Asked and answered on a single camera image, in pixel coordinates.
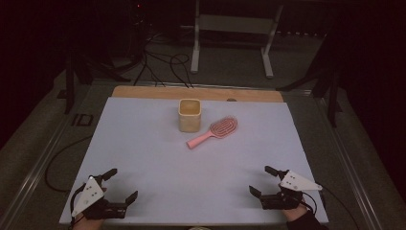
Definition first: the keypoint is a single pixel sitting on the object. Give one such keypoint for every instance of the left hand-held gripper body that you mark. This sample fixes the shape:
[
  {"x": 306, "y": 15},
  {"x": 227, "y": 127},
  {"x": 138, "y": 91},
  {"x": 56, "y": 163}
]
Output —
[{"x": 95, "y": 209}]

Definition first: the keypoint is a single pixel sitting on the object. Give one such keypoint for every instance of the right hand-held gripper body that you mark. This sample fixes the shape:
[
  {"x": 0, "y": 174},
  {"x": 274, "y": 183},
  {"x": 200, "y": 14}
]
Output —
[{"x": 287, "y": 199}]

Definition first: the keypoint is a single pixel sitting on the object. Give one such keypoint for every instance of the pink hair brush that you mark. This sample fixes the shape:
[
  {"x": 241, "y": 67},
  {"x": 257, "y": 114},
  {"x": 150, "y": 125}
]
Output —
[{"x": 220, "y": 127}]

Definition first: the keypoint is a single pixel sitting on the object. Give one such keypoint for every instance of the beige square cup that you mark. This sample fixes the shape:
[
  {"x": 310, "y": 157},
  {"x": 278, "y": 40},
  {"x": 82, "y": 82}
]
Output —
[{"x": 189, "y": 118}]

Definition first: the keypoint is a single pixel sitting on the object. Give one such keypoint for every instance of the person's right hand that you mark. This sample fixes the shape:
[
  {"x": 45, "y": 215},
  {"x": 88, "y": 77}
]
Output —
[{"x": 295, "y": 213}]

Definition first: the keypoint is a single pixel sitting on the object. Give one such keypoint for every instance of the person's left hand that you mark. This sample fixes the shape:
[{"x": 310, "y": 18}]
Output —
[{"x": 86, "y": 224}]

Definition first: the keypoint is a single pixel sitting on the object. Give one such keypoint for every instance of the white table mat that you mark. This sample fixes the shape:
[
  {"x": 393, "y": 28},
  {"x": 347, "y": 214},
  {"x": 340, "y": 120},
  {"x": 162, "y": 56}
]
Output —
[{"x": 159, "y": 159}]

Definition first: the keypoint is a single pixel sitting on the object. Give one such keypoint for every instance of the black stand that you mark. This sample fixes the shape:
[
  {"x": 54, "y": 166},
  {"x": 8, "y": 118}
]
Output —
[
  {"x": 72, "y": 80},
  {"x": 328, "y": 83}
]

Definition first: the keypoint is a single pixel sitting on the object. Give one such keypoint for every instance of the white metal stand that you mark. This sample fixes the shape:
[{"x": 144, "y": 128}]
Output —
[{"x": 236, "y": 25}]

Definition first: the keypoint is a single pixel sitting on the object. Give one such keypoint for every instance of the black rectangular bracket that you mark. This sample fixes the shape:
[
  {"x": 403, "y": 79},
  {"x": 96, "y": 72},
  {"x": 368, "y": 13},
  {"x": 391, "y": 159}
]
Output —
[{"x": 82, "y": 120}]

